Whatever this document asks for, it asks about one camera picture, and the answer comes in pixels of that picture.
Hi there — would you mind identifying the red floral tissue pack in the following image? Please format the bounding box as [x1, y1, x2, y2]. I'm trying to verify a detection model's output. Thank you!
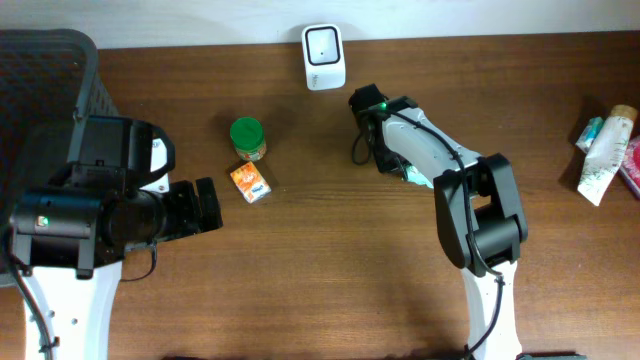
[619, 136, 640, 198]

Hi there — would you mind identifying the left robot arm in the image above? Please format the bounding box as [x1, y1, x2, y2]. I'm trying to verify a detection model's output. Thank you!
[1, 116, 223, 359]

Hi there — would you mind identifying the green round item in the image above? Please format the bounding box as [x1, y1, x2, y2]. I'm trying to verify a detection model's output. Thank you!
[230, 117, 267, 162]

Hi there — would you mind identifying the small teal tissue pack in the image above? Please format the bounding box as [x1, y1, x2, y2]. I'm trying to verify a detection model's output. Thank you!
[575, 117, 604, 153]

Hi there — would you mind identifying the white barcode scanner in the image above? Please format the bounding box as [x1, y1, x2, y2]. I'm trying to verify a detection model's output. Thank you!
[301, 24, 346, 91]

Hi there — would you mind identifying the orange tissue pack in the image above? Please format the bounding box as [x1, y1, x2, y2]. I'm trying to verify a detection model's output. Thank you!
[230, 162, 271, 204]

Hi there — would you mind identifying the white floral tube gold cap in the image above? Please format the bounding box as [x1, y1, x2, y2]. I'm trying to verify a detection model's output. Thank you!
[577, 105, 638, 206]

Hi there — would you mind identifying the grey plastic mesh basket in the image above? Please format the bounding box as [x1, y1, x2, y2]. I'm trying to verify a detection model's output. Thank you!
[0, 28, 121, 289]

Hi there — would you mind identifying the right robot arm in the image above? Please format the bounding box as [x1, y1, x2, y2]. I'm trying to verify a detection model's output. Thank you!
[348, 84, 528, 359]

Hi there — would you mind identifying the teal wet wipes pack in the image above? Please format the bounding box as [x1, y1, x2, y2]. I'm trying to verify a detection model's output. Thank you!
[404, 165, 433, 189]

